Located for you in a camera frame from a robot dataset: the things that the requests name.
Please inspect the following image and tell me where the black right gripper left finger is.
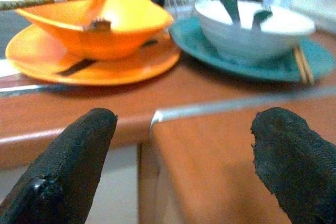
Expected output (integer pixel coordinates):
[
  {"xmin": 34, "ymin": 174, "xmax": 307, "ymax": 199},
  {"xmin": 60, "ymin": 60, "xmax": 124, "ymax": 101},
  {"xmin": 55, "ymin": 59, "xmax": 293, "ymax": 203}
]
[{"xmin": 0, "ymin": 108, "xmax": 118, "ymax": 224}]

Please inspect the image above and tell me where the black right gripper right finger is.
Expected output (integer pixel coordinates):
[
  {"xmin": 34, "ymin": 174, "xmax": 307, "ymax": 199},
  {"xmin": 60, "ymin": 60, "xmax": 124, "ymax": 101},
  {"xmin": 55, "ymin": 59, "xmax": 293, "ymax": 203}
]
[{"xmin": 250, "ymin": 107, "xmax": 336, "ymax": 224}]

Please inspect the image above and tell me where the silver fork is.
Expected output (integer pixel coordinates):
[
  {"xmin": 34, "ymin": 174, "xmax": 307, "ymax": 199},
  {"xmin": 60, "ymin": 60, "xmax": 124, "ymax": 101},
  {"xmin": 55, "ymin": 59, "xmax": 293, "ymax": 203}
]
[{"xmin": 81, "ymin": 16, "xmax": 111, "ymax": 33}]

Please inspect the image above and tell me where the wooden chopstick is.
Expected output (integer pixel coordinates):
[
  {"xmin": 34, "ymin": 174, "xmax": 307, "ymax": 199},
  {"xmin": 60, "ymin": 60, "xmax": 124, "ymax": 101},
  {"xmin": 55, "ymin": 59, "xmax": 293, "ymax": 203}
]
[
  {"xmin": 298, "ymin": 47, "xmax": 316, "ymax": 86},
  {"xmin": 292, "ymin": 47, "xmax": 309, "ymax": 86}
]

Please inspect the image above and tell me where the teal plate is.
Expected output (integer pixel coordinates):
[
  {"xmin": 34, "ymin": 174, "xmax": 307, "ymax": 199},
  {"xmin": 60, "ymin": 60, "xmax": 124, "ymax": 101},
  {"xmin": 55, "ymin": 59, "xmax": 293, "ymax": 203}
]
[{"xmin": 169, "ymin": 15, "xmax": 335, "ymax": 83}]

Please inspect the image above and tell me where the orange plate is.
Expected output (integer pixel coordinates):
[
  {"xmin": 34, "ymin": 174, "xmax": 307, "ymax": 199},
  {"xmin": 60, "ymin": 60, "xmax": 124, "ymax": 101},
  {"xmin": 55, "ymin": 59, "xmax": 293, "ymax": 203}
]
[{"xmin": 5, "ymin": 23, "xmax": 182, "ymax": 87}]

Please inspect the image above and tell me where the white bowl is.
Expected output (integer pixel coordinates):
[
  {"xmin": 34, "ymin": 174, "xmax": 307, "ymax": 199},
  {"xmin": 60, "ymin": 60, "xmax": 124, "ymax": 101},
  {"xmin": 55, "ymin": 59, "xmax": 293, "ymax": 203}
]
[{"xmin": 194, "ymin": 0, "xmax": 316, "ymax": 66}]

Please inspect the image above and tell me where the orange bowl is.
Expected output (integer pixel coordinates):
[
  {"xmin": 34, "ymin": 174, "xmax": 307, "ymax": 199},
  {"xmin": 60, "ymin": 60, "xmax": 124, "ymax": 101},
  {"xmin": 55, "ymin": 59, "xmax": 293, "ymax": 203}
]
[{"xmin": 15, "ymin": 0, "xmax": 174, "ymax": 61}]

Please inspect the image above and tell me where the dark green utensil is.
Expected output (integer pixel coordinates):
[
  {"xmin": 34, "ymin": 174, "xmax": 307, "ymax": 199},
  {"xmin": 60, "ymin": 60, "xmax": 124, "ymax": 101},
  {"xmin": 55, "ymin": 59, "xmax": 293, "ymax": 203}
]
[
  {"xmin": 216, "ymin": 0, "xmax": 242, "ymax": 25},
  {"xmin": 251, "ymin": 9, "xmax": 272, "ymax": 29}
]

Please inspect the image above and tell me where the brown stick with silver band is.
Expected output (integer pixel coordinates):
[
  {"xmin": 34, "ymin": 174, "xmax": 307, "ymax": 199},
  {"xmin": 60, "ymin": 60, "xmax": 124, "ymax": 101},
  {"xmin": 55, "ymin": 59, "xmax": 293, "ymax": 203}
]
[{"xmin": 0, "ymin": 0, "xmax": 110, "ymax": 12}]

